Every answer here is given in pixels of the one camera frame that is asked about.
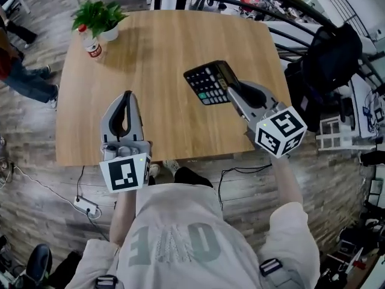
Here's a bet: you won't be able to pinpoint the black office chair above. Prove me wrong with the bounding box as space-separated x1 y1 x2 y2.
283 22 364 132

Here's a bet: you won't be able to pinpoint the person's black trousers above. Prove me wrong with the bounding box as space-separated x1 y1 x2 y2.
173 166 214 190

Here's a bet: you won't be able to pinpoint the black strap buckle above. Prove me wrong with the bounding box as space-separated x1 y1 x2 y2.
259 258 284 277
95 275 119 289

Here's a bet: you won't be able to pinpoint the person's right forearm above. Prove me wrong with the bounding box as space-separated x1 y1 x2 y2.
269 154 304 214

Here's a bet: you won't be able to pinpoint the person's grey printed t-shirt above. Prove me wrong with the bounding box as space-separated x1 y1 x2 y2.
64 182 321 289

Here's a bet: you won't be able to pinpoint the clear water bottle red cap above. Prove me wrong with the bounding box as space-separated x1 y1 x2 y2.
77 23 104 61

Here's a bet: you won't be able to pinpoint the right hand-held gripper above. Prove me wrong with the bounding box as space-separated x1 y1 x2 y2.
226 80 309 160

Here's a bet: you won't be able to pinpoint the person's right white shoe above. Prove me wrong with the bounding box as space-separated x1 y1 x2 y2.
162 159 180 178

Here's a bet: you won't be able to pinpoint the green potted plant white pot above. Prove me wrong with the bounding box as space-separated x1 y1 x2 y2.
71 0 129 42

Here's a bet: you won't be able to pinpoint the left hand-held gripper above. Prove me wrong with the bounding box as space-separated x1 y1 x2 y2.
99 90 153 194

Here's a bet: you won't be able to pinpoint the black calculator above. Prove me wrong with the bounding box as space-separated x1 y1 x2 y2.
183 60 242 106

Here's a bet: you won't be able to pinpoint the large white power strip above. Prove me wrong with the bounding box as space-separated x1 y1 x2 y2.
73 195 100 217

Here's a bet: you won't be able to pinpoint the black cable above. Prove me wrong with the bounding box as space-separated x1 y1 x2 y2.
217 163 273 211

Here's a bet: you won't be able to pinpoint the person's left forearm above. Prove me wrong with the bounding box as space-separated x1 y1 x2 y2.
109 189 138 248

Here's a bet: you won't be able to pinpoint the white stool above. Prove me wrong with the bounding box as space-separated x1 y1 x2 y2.
315 115 362 152

